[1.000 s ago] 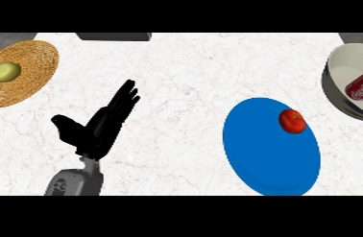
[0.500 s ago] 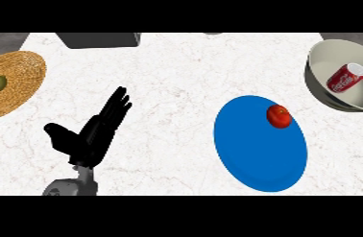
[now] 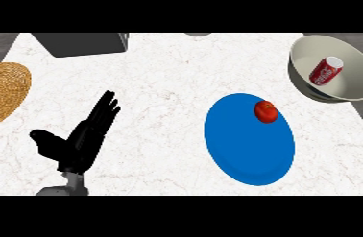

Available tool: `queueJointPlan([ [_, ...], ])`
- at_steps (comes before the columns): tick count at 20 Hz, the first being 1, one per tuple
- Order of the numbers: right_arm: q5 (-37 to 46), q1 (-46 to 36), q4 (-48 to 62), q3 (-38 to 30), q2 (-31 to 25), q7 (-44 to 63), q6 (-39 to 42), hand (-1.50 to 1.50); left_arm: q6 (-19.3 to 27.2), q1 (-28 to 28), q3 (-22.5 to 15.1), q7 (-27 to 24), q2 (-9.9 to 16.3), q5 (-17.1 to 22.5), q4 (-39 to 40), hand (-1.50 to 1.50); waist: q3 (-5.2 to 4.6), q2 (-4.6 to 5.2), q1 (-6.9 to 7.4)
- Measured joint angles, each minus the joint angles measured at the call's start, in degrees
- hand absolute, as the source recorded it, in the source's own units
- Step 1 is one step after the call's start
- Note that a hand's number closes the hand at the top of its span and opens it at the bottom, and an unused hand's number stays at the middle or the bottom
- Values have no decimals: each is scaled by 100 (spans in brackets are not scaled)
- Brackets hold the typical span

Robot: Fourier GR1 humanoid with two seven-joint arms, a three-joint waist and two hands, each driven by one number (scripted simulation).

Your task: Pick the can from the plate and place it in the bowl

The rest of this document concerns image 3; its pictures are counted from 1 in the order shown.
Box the dark grey box appliance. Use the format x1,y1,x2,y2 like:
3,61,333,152
29,33,129,59

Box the red tomato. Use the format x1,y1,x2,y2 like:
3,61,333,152
253,100,278,124

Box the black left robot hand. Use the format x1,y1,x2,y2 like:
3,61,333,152
28,89,122,176

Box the blue plate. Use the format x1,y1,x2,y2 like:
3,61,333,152
202,92,296,186

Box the cream bowl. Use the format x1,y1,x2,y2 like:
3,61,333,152
287,35,363,104

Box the red soda can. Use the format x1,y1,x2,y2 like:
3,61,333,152
308,56,345,86

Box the wicker basket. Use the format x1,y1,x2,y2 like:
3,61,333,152
0,61,33,123

